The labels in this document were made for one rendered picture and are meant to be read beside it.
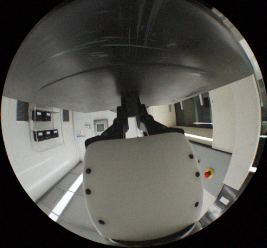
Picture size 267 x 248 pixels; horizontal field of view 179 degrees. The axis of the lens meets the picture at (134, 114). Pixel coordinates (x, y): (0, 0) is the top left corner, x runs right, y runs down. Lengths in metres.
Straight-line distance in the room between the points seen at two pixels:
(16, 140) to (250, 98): 3.05
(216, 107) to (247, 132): 0.22
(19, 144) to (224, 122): 3.08
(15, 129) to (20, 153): 0.55
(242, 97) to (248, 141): 0.14
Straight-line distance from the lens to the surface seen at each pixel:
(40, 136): 2.65
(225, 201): 0.61
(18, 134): 2.75
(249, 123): 0.36
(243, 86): 0.36
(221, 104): 0.46
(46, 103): 0.15
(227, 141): 0.47
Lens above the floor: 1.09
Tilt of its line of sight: 3 degrees down
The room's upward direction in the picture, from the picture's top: 174 degrees clockwise
